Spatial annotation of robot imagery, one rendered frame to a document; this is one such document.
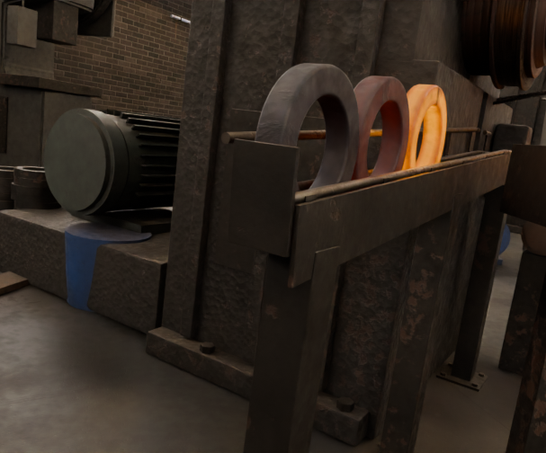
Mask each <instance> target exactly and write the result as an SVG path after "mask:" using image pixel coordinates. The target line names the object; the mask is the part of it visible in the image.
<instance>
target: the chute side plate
mask: <svg viewBox="0 0 546 453"><path fill-rule="evenodd" d="M510 156H511V154H503V155H497V156H493V157H490V158H486V159H482V160H478V161H474V162H470V163H466V164H460V165H456V166H453V167H449V168H444V169H441V170H437V171H433V172H430V173H423V174H419V175H416V176H411V177H407V178H404V179H400V180H396V181H393V182H386V183H383V184H378V185H374V186H371V187H367V188H363V189H360V190H356V191H349V192H346V193H341V194H337V195H334V196H330V197H326V198H323V199H319V200H313V201H308V202H304V203H301V204H297V205H295V212H294V222H293V231H292V241H291V259H290V269H289V278H288V287H289V288H294V287H296V286H298V285H300V284H301V283H303V282H305V281H307V280H310V279H311V276H312V270H313V263H314V257H315V252H317V251H321V250H325V249H328V248H332V247H336V246H340V250H339V256H338V262H337V266H338V265H340V264H342V263H344V262H347V261H349V260H351V259H353V258H354V257H356V256H358V255H360V254H362V253H365V252H368V251H370V250H371V249H373V248H375V247H377V246H379V245H381V244H384V243H386V242H388V241H389V240H391V239H393V238H395V237H397V236H399V235H402V234H404V233H406V232H407V231H409V230H411V229H414V228H416V227H419V226H421V225H423V224H424V223H426V222H428V221H430V220H432V219H434V218H437V217H439V216H441V215H442V214H444V213H446V212H448V211H450V210H452V204H453V200H454V195H456V194H462V199H461V205H463V204H465V203H467V202H469V201H471V200H474V199H476V198H477V197H479V196H481V195H483V194H485V193H487V192H489V191H492V190H494V189H495V188H497V187H499V186H501V185H505V183H506V175H507V170H508V166H509V161H510Z"/></svg>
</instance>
